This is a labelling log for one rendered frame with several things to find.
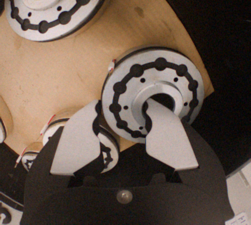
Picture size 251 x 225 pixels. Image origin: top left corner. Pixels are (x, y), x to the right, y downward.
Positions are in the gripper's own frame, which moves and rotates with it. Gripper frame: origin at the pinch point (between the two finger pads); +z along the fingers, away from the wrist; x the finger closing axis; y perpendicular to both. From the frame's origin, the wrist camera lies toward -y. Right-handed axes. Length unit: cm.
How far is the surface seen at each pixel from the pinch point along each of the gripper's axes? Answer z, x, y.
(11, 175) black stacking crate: -3.1, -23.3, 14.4
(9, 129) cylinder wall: 0.9, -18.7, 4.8
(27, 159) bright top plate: -0.6, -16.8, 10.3
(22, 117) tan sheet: 2.3, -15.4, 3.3
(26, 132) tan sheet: 2.3, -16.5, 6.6
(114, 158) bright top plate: -0.9, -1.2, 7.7
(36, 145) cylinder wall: 1.4, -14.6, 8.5
